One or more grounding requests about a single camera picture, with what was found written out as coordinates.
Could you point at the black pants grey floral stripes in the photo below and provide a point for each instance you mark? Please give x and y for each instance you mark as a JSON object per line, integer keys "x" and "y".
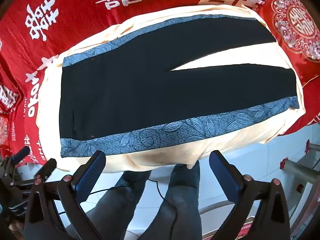
{"x": 150, "y": 92}

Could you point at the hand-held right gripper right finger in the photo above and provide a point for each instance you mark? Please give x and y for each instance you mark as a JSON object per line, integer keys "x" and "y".
{"x": 225, "y": 177}

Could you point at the person's left leg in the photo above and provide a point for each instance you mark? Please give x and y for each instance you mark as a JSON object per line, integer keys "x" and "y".
{"x": 120, "y": 200}

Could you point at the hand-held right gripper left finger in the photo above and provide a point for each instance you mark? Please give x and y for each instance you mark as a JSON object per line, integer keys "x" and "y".
{"x": 90, "y": 177}

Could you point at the red printed blanket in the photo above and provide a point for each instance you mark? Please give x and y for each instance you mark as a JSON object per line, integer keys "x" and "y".
{"x": 75, "y": 17}

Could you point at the red pillow white characters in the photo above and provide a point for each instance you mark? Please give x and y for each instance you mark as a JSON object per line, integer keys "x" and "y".
{"x": 7, "y": 97}

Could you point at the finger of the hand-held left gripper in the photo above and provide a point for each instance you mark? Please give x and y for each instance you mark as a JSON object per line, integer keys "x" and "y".
{"x": 22, "y": 153}
{"x": 48, "y": 167}

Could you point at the red embroidered pillow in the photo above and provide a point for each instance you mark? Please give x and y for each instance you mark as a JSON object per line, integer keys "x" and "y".
{"x": 300, "y": 55}

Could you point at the person's leg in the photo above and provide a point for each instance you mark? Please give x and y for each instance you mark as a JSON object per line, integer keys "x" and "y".
{"x": 180, "y": 200}
{"x": 120, "y": 200}

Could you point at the person's right leg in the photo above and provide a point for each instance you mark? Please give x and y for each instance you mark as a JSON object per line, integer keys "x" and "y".
{"x": 180, "y": 200}

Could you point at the cream cloth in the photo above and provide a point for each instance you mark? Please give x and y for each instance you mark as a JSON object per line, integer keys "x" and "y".
{"x": 162, "y": 161}

